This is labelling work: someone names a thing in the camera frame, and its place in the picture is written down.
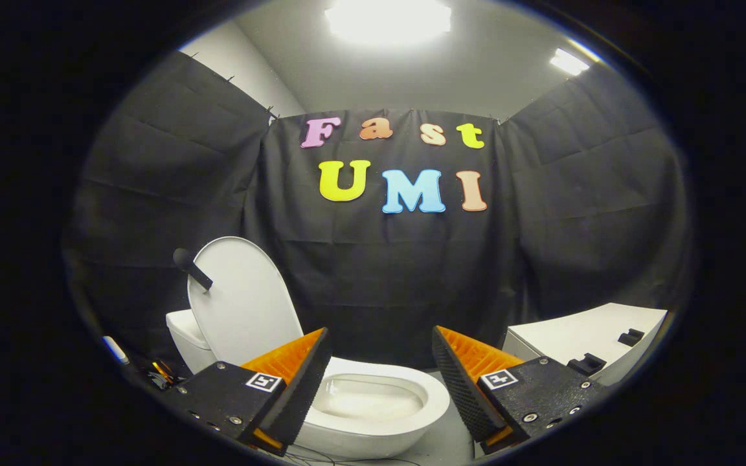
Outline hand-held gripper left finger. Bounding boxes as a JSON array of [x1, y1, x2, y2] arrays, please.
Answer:
[[175, 327, 333, 457]]

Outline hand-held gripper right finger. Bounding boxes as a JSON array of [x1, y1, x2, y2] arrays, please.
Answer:
[[431, 325, 610, 454]]

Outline white toilet lid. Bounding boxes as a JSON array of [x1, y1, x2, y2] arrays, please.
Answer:
[[186, 236, 304, 367]]

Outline black round lid handle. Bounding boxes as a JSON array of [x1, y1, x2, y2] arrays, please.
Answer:
[[173, 248, 214, 291]]

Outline white toilet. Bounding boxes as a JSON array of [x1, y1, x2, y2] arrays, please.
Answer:
[[166, 309, 451, 459]]

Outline white cabinet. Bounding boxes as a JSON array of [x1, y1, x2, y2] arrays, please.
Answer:
[[503, 302, 668, 387]]

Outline black backdrop cloth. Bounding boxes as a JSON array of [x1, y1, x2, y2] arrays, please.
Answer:
[[62, 50, 694, 371]]

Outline small blue white object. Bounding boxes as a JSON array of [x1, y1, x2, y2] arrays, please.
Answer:
[[102, 335, 130, 364]]

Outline small ceiling light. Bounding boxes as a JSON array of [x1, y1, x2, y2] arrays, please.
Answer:
[[549, 49, 591, 76]]

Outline large ceiling light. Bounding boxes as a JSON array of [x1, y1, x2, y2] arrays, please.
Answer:
[[324, 0, 453, 45]]

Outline thin black floor cable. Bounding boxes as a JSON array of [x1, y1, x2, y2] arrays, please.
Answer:
[[281, 445, 414, 466]]

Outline bundle of dark cables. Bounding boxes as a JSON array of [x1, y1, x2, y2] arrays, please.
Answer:
[[146, 359, 187, 390]]

